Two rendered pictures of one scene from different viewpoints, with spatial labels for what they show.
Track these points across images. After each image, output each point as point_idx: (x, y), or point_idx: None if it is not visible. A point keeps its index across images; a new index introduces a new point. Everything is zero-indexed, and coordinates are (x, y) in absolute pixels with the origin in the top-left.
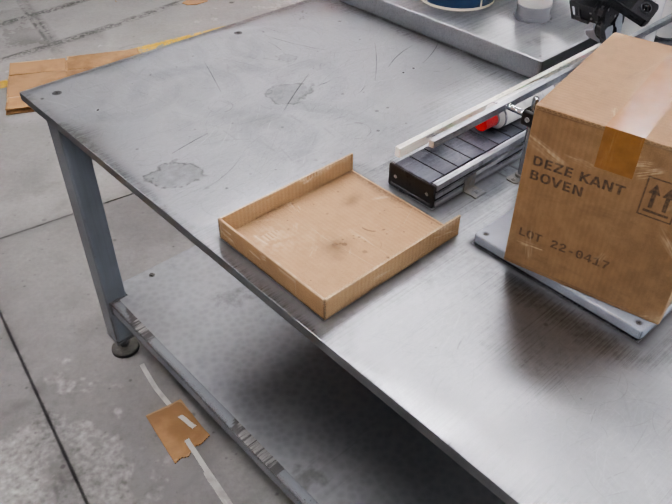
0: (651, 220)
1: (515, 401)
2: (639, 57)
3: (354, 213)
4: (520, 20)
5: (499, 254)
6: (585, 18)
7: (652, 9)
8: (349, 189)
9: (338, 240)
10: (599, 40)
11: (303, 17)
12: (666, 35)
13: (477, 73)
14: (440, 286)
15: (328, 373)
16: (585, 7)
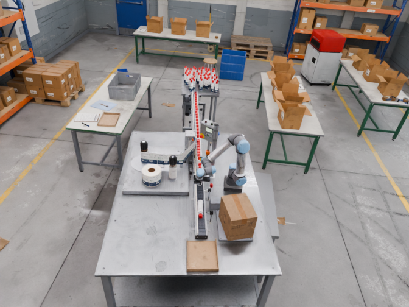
0: (249, 226)
1: (250, 262)
2: (230, 200)
3: (198, 249)
4: (171, 181)
5: (225, 240)
6: (196, 183)
7: (209, 178)
8: (192, 245)
9: (203, 256)
10: (198, 184)
11: (122, 205)
12: None
13: (176, 200)
14: (224, 252)
15: (179, 281)
16: (197, 182)
